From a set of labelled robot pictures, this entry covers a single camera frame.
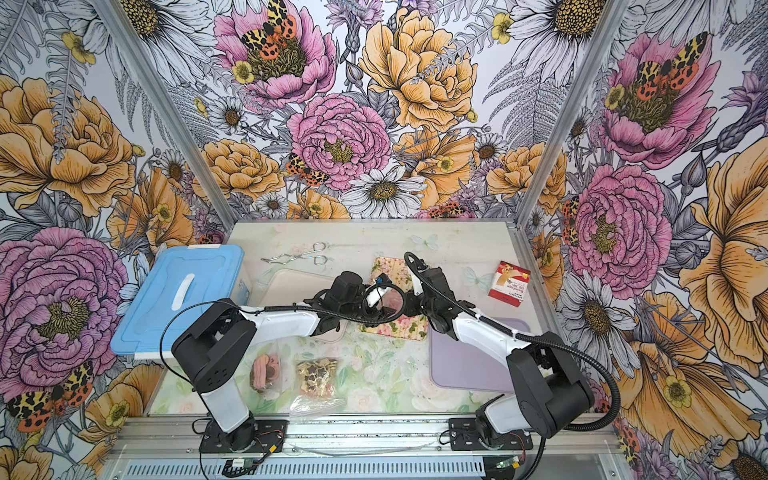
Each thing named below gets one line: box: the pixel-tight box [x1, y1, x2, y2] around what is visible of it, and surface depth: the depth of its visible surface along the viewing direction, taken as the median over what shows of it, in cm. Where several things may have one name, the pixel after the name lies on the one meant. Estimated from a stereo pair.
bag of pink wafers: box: [250, 353, 281, 393], surface depth 81 cm
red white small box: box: [488, 260, 531, 308], surface depth 101 cm
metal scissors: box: [260, 242, 327, 266], surface depth 114 cm
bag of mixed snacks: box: [289, 358, 346, 417], surface depth 81 cm
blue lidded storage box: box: [111, 244, 245, 359], surface depth 83 cm
